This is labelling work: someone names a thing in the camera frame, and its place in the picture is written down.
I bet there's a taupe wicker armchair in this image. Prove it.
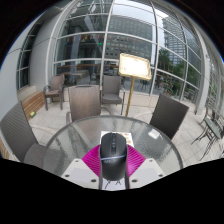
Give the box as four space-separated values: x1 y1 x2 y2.
43 73 66 112

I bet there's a white printed mouse pad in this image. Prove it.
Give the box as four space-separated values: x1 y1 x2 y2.
101 178 129 191

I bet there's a wooden slatted bench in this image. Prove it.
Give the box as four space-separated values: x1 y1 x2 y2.
20 90 46 121
0 136 11 160

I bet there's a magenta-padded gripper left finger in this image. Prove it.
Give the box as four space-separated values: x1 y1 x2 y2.
61 144 103 190

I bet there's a black computer mouse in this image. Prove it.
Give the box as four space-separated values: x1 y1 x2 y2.
98 131 129 181

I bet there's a dark brown wicker chair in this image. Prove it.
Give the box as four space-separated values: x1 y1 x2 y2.
0 101 48 168
149 93 190 141

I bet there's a gold-framed sign stand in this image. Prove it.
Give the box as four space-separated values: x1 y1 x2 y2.
118 52 153 118

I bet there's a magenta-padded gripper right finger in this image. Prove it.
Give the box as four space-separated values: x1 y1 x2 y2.
125 145 167 190

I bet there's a grey wicker chair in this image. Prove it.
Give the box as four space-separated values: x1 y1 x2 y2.
100 74 126 116

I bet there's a dark metal patio table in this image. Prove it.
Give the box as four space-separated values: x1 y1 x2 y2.
191 106 224 158

